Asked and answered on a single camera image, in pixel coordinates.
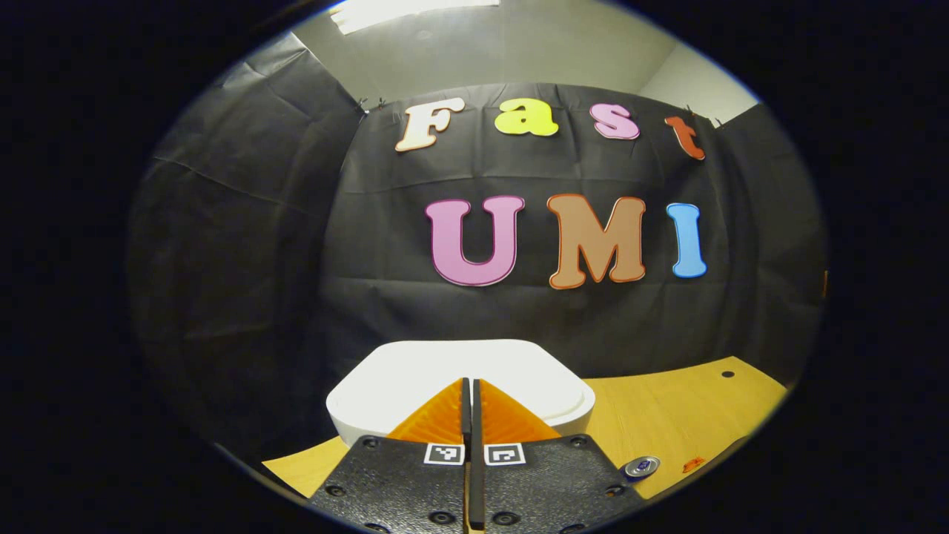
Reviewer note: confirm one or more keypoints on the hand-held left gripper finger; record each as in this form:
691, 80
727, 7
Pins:
465, 415
476, 415

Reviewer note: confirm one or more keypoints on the white desktop garbage bin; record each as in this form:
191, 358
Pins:
415, 371

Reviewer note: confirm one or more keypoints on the blue pop can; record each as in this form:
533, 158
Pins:
641, 467

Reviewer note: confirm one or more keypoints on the orange paper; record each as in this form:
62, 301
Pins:
694, 465

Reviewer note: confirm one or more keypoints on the black backdrop cloth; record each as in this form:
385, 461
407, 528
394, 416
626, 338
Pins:
296, 259

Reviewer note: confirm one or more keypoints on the ceiling light panel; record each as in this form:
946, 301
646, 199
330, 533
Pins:
415, 11

